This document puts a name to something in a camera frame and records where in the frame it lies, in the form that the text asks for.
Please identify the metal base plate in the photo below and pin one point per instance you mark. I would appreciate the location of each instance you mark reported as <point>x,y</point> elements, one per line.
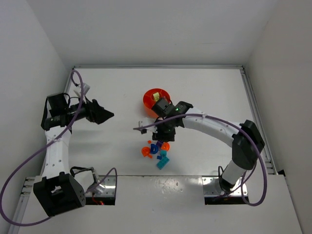
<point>107,188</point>
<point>211,188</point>

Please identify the orange round divided container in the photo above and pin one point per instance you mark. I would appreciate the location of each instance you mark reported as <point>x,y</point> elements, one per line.
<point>148,101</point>

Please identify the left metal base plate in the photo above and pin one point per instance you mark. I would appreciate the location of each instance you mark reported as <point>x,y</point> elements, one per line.
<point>107,188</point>

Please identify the purple square lego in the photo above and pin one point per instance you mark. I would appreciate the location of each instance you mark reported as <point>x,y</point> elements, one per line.
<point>159,143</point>

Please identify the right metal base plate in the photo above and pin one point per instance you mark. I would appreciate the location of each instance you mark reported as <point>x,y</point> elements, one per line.
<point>211,188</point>

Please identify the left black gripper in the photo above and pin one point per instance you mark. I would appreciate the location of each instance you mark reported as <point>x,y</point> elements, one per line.
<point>91,111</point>

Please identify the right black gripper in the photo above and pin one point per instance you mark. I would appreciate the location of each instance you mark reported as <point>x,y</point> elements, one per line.
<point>166,134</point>

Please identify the blue ring lego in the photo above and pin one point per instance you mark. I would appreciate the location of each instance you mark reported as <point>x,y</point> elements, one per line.
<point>154,149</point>

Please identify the teal small lego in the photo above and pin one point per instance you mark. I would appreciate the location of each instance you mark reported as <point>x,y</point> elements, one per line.
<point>163,153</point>

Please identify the teal long lego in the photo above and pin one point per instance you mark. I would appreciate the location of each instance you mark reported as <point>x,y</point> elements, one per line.
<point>162,163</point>

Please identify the pale green curved lego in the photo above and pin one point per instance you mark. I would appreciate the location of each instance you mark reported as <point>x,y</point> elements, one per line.
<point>156,96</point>

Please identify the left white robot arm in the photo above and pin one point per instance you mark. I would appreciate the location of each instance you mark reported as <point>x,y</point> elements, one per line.
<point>63,188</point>

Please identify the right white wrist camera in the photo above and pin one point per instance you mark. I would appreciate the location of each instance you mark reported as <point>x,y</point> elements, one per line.
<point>146,124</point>

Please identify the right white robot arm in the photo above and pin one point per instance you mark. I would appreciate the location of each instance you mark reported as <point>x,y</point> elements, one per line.
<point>243,153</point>

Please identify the orange ring lego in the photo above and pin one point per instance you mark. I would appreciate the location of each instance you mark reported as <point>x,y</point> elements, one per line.
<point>146,152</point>
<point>165,146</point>

